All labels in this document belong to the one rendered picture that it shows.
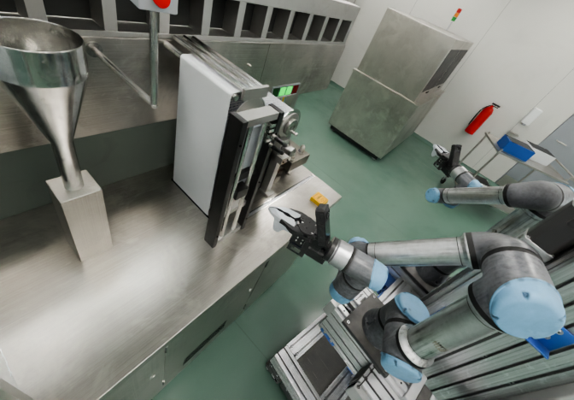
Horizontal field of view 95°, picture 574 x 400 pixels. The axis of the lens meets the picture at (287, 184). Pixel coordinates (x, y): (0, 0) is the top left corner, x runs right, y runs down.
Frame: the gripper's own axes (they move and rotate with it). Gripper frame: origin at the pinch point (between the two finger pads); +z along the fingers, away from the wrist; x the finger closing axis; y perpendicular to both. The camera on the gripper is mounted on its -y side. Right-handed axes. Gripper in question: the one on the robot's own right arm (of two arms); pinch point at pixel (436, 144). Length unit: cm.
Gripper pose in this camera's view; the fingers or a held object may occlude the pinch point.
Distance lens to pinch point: 175.5
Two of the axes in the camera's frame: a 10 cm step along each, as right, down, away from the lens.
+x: 9.6, -0.2, 2.9
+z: -2.2, -7.0, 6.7
